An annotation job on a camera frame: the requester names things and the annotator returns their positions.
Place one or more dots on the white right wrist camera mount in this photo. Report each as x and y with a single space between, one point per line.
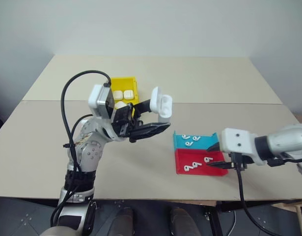
235 142

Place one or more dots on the teal plastic tray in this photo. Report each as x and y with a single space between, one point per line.
204 143

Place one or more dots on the dark rounded foot shape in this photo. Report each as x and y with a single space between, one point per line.
183 222
125 221

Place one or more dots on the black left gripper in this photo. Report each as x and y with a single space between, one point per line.
123 119

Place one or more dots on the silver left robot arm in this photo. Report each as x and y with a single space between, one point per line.
90 150

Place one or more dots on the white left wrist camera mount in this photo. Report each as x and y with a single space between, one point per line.
94 97

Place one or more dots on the closed white earbud case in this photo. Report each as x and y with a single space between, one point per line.
117 95
120 105
128 94

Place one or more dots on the light wooden frame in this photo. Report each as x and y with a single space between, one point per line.
296 211

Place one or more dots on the black table leg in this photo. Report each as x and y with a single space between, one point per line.
215 218

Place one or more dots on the red plastic tray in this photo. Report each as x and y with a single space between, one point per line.
202 170

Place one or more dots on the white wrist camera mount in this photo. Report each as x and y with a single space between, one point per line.
94 97
235 142

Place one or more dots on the white earbud case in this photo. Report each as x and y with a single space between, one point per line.
117 95
128 94
120 105
165 108

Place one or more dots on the yellow plastic bin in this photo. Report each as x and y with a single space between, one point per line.
123 83

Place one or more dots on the white earbud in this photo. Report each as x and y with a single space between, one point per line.
196 164
207 159
196 138
187 168
188 143
184 136

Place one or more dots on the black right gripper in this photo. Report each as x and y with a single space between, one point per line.
239 162

